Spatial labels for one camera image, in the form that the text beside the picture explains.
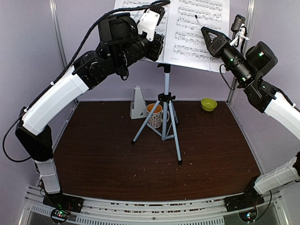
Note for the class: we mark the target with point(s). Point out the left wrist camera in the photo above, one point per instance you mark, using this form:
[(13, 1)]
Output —
[(149, 20)]

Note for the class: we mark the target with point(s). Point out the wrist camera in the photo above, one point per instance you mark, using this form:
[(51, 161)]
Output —
[(149, 20), (239, 31)]

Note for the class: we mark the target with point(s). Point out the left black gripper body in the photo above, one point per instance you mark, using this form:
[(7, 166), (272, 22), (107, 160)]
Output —
[(154, 53)]

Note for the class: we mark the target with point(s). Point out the white metronome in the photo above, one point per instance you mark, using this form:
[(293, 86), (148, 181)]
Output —
[(138, 104)]

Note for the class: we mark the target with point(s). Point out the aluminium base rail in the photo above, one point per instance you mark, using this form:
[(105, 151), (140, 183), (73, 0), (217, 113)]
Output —
[(207, 211)]

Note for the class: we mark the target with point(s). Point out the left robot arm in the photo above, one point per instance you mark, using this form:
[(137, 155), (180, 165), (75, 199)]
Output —
[(123, 42)]

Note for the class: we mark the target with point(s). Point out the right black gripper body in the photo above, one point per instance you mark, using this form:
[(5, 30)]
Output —
[(219, 51)]

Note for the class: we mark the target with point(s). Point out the sheet music page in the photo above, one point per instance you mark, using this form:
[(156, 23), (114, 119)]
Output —
[(184, 42), (136, 15)]

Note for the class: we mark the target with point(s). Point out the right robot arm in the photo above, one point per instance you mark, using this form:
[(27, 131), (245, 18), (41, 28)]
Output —
[(249, 70)]

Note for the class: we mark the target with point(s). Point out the green bowl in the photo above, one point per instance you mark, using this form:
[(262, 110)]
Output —
[(208, 104)]

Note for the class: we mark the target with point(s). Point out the white tripod stand pole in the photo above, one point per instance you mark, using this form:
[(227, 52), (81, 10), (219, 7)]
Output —
[(170, 119)]

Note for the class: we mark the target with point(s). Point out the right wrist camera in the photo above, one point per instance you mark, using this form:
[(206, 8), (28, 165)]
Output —
[(239, 31)]

